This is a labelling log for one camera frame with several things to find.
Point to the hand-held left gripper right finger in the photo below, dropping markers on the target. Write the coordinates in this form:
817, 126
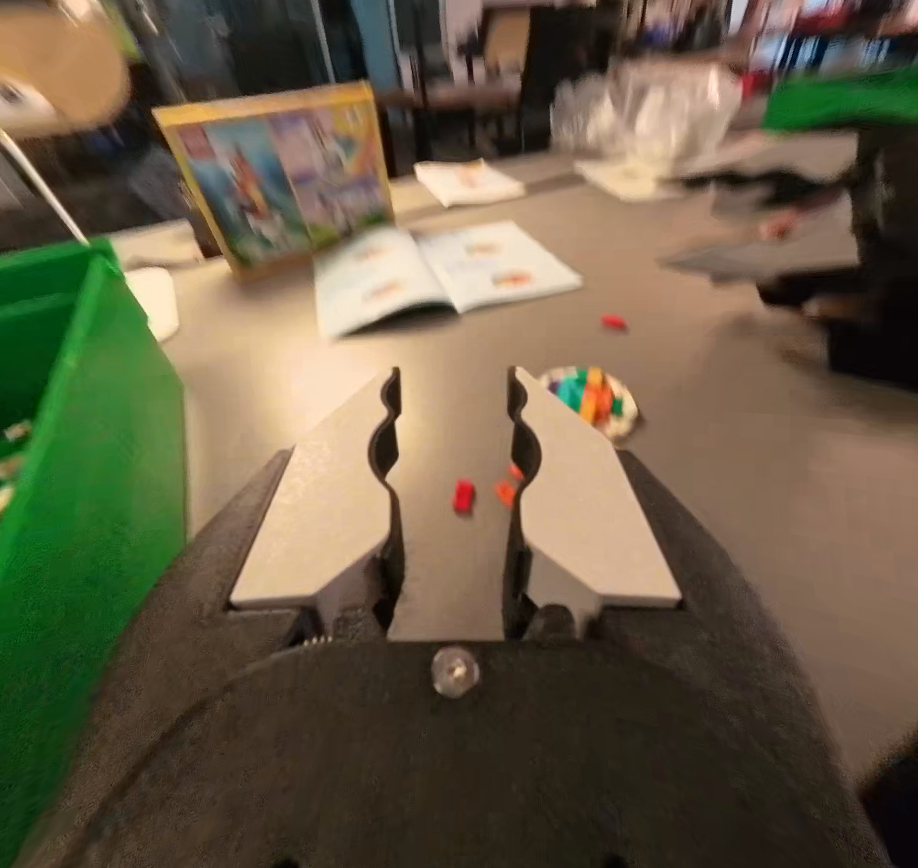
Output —
588, 524

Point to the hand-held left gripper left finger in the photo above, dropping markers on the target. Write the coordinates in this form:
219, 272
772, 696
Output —
323, 524

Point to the round multicolour lego build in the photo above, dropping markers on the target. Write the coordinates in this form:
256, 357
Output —
592, 398

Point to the red lego brick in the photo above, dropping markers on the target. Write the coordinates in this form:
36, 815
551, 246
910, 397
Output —
614, 322
464, 495

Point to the lego set box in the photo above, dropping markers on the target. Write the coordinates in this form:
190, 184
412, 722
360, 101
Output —
280, 180

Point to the green divided plastic bin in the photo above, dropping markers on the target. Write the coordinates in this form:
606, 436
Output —
86, 488

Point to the open instruction booklet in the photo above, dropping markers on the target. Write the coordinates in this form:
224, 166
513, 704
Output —
444, 273

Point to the dark grey sheets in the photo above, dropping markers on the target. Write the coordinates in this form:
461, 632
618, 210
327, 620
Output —
760, 237

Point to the white paper sheet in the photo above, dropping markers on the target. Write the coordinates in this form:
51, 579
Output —
631, 183

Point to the closed instruction booklet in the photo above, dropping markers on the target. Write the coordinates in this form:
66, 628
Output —
470, 181

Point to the black boxy object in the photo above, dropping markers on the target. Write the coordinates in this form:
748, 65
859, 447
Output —
882, 294

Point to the crumpled clear plastic bags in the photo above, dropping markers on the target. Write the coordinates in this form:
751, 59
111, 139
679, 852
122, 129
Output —
645, 108

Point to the black chair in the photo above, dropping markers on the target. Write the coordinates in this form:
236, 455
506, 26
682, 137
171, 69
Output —
566, 79

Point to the wooden board on white stand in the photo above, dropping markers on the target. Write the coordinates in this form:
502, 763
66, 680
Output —
64, 58

